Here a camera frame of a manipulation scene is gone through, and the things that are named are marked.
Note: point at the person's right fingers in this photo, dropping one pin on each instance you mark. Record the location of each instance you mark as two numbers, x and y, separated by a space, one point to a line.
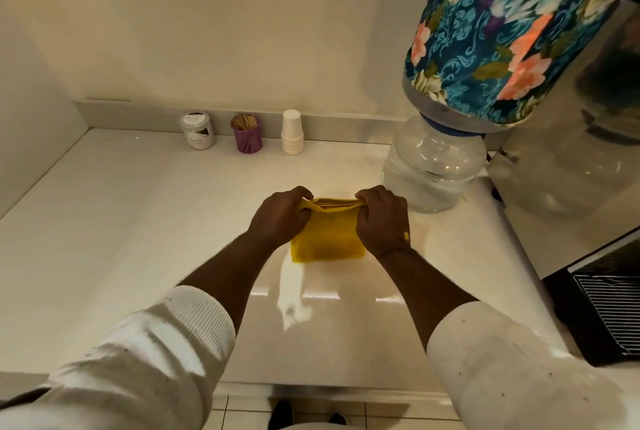
367 207

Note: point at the yellow cloth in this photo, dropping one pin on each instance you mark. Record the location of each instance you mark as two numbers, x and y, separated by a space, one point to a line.
327 237

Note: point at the white lidded jar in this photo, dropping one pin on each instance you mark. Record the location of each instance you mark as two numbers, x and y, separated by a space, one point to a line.
198 130

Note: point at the stainless steel water dispenser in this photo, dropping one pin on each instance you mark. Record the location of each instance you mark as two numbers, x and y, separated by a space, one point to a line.
575 154

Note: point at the purple toothpick holder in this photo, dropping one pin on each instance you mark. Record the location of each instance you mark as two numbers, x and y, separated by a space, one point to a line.
246 135

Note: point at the person's right hand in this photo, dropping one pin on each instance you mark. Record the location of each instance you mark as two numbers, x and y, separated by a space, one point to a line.
382 219

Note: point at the stack of white paper cups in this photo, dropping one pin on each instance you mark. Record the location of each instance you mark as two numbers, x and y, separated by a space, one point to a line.
292 133

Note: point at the person's black shoe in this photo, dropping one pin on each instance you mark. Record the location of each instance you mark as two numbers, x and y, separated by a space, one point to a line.
337 419
281 415

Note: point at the person's right forearm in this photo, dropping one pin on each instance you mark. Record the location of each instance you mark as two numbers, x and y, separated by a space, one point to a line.
500 359

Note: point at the person's left fingers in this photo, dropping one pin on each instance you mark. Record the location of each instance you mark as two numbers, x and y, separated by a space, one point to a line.
302 199

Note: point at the clear water bottle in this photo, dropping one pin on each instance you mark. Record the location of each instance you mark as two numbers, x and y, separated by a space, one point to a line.
432 164

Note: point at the person's left hand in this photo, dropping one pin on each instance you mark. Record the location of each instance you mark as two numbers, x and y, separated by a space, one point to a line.
280 217

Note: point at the floral bottle cover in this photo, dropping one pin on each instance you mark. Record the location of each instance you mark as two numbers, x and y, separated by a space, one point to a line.
510 29

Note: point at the person's left forearm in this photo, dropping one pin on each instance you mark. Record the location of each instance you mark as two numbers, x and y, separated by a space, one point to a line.
150 344

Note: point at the black drip tray grille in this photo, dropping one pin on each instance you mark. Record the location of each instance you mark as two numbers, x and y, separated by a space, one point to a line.
607 312

